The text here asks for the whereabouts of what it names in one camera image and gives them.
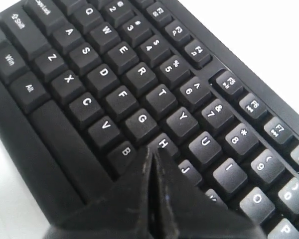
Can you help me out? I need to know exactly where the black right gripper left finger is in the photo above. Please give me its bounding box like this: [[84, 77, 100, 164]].
[[44, 147, 153, 239]]

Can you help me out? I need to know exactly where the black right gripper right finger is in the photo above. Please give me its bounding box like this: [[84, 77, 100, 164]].
[[153, 148, 266, 239]]

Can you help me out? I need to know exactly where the black acer keyboard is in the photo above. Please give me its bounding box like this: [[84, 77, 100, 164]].
[[0, 0, 299, 239]]

